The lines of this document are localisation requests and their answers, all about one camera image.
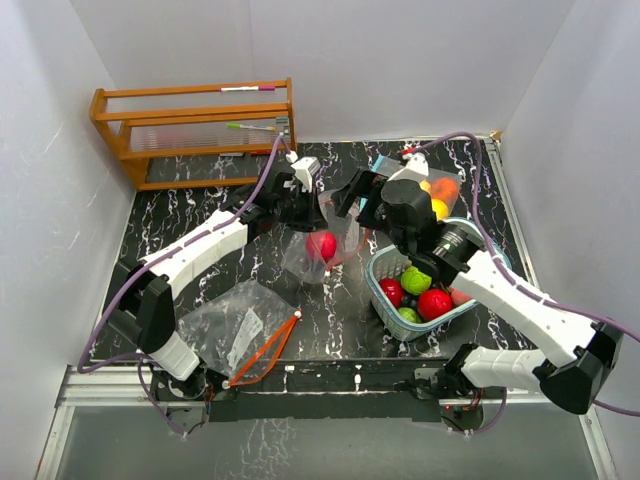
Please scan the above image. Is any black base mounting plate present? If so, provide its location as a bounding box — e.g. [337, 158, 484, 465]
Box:
[151, 358, 503, 429]

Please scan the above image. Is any green marker pen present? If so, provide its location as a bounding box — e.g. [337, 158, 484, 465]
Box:
[226, 122, 277, 132]

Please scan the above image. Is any wooden shelf rack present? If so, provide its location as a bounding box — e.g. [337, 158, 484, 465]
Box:
[89, 78, 296, 192]

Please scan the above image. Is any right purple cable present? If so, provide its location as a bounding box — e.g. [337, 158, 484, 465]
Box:
[402, 131, 640, 417]

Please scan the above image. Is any yellow pear toy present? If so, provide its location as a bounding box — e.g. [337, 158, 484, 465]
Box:
[420, 180, 431, 194]

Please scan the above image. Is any orange pumpkin toy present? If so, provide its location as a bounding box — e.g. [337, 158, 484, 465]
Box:
[431, 177, 459, 204]

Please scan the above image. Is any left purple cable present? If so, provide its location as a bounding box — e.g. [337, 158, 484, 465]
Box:
[77, 133, 296, 375]

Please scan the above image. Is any pink fruit in basket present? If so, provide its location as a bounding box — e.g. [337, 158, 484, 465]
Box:
[450, 289, 473, 307]

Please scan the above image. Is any dark grape bunch toy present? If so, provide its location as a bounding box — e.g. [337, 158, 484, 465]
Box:
[401, 294, 419, 310]

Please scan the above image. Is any aluminium rail frame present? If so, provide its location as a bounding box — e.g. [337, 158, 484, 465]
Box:
[37, 134, 616, 480]

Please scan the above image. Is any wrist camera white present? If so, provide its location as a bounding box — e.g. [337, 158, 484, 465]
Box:
[389, 150, 429, 183]
[285, 151, 321, 192]

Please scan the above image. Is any red apple toy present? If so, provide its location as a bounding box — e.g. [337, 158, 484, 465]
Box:
[417, 289, 453, 322]
[305, 231, 337, 263]

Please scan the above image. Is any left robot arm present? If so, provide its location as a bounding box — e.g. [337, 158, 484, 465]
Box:
[102, 168, 327, 399]

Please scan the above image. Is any blue zipper plastic bag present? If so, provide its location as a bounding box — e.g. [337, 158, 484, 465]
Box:
[372, 152, 461, 221]

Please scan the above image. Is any pink white marker pen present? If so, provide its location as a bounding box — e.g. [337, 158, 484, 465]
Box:
[219, 85, 277, 93]

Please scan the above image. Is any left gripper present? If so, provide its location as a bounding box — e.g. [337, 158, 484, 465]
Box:
[272, 186, 328, 234]

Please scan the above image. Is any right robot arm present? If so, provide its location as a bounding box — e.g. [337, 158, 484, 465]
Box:
[332, 170, 623, 415]

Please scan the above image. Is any orange zipper bag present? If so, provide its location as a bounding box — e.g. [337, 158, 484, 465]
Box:
[281, 190, 369, 284]
[178, 280, 302, 387]

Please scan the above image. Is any green fruit toy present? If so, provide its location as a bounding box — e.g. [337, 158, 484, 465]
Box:
[400, 266, 432, 296]
[397, 307, 422, 324]

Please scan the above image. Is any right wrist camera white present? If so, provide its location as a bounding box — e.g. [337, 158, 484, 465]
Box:
[389, 150, 429, 183]

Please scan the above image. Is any purple cable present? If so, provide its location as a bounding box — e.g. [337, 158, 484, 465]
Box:
[77, 133, 296, 375]
[402, 131, 640, 417]

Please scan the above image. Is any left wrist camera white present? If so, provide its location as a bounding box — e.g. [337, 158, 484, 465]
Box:
[285, 151, 321, 192]

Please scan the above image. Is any pink red dragonfruit toy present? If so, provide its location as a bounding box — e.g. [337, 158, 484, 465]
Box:
[378, 277, 405, 309]

